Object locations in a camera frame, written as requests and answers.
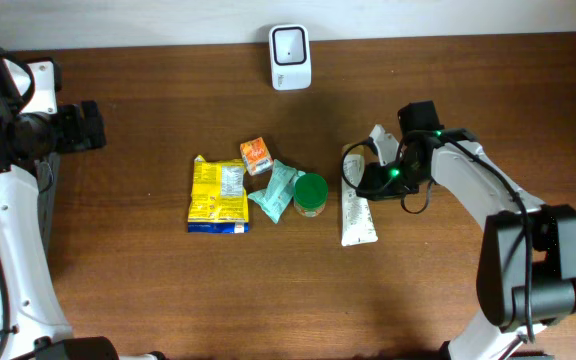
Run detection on orange white snack packet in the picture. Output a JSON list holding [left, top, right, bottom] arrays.
[[240, 137, 273, 176]]

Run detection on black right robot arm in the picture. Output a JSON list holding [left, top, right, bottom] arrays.
[[341, 101, 576, 359]]

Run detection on mint green tissue packet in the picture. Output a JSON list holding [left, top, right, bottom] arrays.
[[248, 160, 304, 224]]

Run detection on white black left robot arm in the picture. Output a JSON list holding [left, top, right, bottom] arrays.
[[0, 47, 119, 359]]

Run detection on white barcode scanner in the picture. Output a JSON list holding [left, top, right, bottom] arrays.
[[268, 24, 312, 91]]

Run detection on grey plastic mesh basket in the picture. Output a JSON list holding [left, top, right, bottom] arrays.
[[36, 153, 61, 254]]

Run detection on white cream tube gold cap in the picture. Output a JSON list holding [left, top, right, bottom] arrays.
[[341, 146, 378, 247]]

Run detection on green lid jar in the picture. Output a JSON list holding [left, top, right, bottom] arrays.
[[294, 173, 328, 217]]

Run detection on yellow snack packet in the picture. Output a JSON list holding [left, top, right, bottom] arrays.
[[187, 155, 249, 234]]

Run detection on black right camera cable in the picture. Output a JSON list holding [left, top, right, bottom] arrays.
[[340, 130, 537, 344]]

